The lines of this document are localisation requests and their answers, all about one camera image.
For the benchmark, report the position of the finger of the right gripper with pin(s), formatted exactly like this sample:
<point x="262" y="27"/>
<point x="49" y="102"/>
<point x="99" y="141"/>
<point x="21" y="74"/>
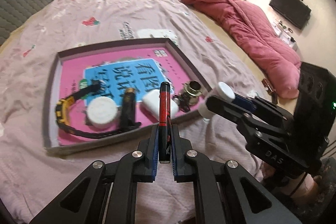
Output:
<point x="263" y="109"/>
<point x="236" y="116"/>

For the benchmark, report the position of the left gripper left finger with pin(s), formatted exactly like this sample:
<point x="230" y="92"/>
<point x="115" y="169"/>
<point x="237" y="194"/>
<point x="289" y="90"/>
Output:
<point x="105" y="193"/>

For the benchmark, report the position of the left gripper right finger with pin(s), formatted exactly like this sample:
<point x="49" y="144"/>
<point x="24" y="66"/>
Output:
<point x="224" y="192"/>

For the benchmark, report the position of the small white pill bottle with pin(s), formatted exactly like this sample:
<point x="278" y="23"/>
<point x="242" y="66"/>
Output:
<point x="214" y="100"/>

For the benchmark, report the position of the brass metal fitting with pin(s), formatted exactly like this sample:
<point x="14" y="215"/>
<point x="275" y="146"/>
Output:
<point x="191" y="92"/>

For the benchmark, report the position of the large white jar lid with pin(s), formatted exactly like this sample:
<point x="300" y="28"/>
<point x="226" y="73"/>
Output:
<point x="101" y="112"/>

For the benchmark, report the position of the black gold lighter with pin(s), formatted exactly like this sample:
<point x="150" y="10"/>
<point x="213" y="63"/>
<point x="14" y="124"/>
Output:
<point x="127" y="117"/>

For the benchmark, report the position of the yellow black wristwatch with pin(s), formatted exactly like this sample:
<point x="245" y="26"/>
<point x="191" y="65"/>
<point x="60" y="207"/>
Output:
<point x="71" y="116"/>

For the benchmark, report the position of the black key bundle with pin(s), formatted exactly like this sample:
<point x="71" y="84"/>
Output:
<point x="182" y="103"/>

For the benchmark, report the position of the white earbuds case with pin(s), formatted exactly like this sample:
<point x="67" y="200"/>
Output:
<point x="151" y="102"/>

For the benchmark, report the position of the red quilted comforter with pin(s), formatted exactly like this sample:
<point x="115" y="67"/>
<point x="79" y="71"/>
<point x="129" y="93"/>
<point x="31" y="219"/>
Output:
<point x="254" y="34"/>

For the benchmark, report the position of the pink patterned bed sheet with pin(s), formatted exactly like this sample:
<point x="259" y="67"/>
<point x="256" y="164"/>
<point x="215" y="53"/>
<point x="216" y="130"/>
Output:
<point x="30" y="178"/>

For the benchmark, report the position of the pink blue book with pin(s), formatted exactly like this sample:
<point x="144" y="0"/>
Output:
<point x="118" y="69"/>

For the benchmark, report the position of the black wall television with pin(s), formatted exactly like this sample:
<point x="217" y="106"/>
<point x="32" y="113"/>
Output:
<point x="294" y="11"/>

